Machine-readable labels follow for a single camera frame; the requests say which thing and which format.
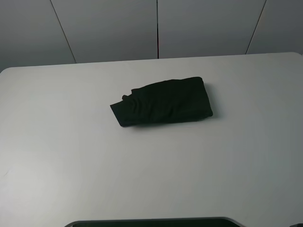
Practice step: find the black printed t-shirt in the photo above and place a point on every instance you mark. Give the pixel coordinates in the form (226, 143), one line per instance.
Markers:
(170, 101)

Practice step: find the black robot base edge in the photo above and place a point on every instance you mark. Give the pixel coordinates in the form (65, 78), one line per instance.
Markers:
(162, 222)

